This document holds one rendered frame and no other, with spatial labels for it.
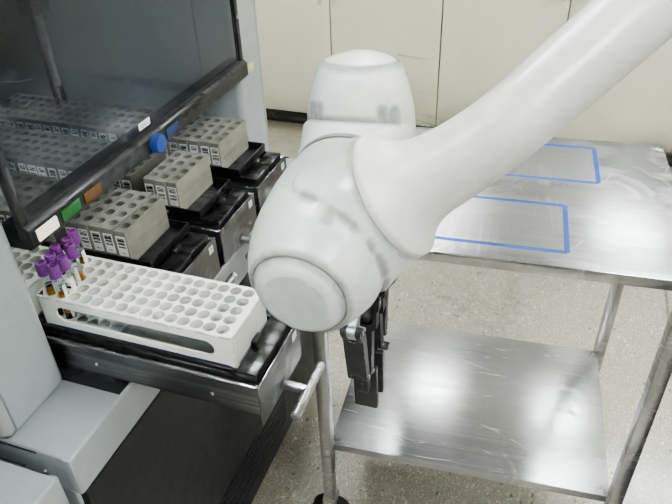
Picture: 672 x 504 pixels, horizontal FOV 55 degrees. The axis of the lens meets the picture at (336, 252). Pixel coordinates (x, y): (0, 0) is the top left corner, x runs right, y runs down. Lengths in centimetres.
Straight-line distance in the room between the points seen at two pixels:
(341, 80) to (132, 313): 46
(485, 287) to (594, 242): 123
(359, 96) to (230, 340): 37
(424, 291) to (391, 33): 131
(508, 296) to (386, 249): 181
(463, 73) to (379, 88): 248
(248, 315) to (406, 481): 97
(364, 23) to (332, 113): 252
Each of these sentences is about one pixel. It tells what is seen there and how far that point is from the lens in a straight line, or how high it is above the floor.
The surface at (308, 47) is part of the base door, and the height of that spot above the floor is 42.
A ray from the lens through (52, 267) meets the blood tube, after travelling 91.
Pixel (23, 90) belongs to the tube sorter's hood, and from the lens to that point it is 84.
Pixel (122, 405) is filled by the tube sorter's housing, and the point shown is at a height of 72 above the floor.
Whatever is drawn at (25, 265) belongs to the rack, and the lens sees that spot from 104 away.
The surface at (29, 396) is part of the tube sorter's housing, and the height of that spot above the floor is 77.
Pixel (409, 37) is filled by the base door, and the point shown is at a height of 50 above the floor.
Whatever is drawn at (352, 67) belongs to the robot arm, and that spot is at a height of 121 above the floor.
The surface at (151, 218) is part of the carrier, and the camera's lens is 107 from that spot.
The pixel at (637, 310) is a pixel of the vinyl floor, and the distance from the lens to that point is 233.
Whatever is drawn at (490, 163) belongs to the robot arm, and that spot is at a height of 120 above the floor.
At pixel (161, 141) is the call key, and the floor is 98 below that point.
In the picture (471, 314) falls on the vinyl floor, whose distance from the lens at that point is 217.
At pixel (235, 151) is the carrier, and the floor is 84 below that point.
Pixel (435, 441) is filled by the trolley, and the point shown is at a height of 28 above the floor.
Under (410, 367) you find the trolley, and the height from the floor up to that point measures 28.
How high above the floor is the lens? 141
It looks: 35 degrees down
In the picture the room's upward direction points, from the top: 2 degrees counter-clockwise
